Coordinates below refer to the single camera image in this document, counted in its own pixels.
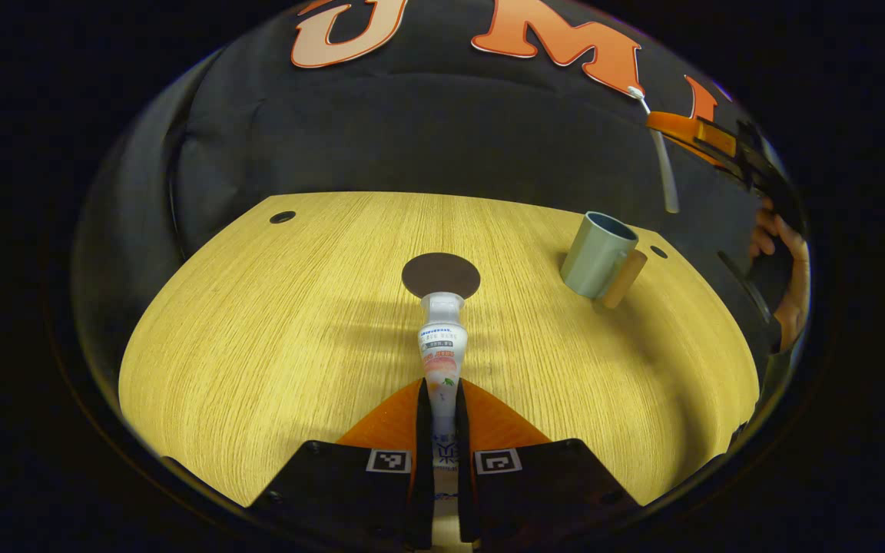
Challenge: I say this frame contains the dark brown round coaster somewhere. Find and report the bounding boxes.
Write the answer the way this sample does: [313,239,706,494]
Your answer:
[402,252,482,300]

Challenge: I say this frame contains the pale blue cup wooden handle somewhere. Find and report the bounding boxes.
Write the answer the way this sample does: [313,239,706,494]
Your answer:
[560,211,648,310]

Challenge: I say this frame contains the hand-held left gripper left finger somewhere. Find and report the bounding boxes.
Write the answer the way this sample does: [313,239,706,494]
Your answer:
[247,376,436,552]

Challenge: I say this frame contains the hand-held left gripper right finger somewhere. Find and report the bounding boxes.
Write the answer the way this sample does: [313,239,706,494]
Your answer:
[454,376,645,550]

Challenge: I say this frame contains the white toothpaste tube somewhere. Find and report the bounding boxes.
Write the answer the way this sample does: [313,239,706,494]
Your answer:
[417,291,468,508]

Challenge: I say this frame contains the black backdrop cloth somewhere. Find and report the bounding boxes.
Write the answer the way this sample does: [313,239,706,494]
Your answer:
[72,0,808,400]

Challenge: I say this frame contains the white toothbrush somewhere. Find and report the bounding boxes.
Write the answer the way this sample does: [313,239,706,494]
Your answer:
[627,86,680,214]

